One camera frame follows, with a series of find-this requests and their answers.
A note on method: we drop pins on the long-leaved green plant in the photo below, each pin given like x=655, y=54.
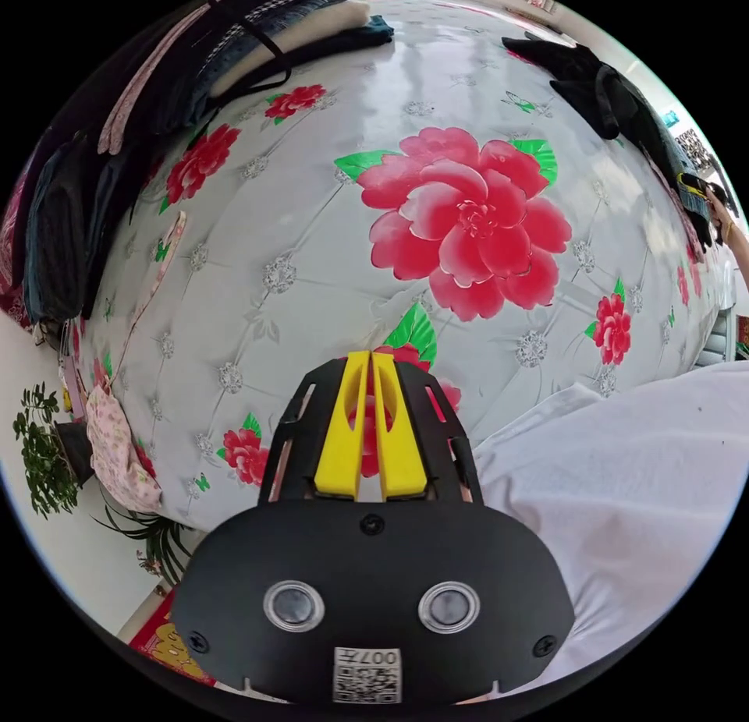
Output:
x=155, y=538

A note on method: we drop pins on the small-leaved green plant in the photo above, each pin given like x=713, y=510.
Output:
x=44, y=453

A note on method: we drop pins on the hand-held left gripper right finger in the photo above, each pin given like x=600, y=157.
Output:
x=404, y=441

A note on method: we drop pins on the person's body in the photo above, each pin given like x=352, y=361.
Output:
x=620, y=488

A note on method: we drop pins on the pile of clothes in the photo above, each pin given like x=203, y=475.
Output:
x=117, y=149

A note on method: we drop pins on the red and gold carton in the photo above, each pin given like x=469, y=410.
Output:
x=167, y=640

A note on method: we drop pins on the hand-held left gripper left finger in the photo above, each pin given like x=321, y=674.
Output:
x=336, y=441

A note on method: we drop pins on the bed with red flower sheet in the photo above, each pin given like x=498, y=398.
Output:
x=327, y=254

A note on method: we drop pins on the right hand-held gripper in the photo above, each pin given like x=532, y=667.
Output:
x=696, y=207

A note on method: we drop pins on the black garment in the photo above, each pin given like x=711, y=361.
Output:
x=591, y=84

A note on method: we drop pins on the pink floral cloth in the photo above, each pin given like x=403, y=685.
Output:
x=120, y=453

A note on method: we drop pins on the person's right forearm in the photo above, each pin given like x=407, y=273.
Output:
x=731, y=233

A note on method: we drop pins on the person's right hand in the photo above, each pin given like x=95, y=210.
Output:
x=717, y=200

